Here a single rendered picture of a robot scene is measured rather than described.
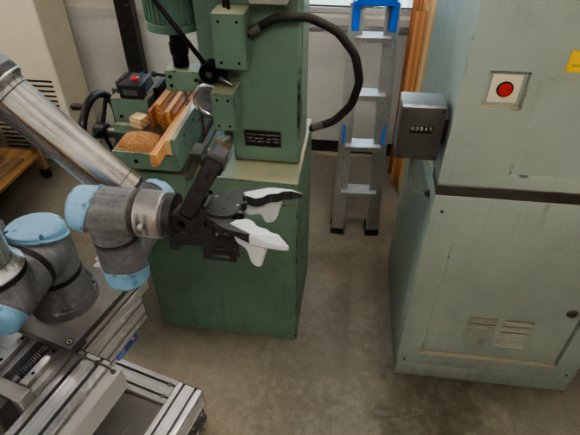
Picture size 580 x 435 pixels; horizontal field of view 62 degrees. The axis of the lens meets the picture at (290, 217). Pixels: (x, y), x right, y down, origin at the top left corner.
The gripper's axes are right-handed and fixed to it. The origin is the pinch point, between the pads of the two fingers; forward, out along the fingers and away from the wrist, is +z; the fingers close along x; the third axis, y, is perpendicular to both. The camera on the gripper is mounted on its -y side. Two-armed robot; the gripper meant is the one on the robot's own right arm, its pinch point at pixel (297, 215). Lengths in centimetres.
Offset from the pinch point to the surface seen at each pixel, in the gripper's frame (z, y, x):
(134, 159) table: -59, 27, -69
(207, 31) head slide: -37, -9, -83
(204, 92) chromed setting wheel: -38, 8, -79
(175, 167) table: -46, 29, -69
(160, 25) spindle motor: -50, -10, -82
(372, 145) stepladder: 18, 52, -154
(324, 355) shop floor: 5, 114, -79
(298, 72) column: -10, 1, -81
